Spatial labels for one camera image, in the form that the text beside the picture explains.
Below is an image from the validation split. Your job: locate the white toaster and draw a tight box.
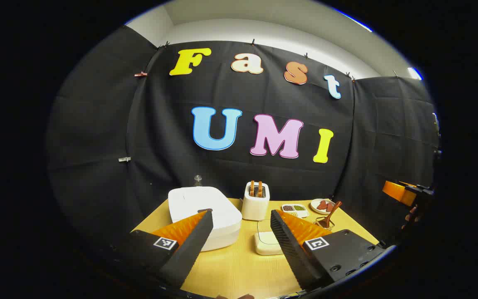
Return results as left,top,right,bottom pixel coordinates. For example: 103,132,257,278
241,181,270,221

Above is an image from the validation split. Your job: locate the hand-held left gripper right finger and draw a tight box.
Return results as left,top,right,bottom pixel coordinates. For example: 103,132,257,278
270,210,385,290

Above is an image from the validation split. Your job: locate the white rice cooker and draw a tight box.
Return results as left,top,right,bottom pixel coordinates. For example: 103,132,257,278
168,186,243,252

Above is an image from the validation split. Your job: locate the white divided grain dish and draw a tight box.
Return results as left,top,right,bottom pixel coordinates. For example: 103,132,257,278
281,203,309,218

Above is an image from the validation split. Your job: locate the white round plate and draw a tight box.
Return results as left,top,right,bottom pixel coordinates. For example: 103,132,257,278
310,199,336,215

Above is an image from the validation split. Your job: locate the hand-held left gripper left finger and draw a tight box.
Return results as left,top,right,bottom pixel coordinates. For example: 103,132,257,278
129,210,214,289

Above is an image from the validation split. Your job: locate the brown wooden spoon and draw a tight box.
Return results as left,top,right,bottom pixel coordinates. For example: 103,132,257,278
320,201,342,228

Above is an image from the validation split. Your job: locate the black backdrop cloth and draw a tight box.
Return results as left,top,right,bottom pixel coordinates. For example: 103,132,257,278
47,25,441,250

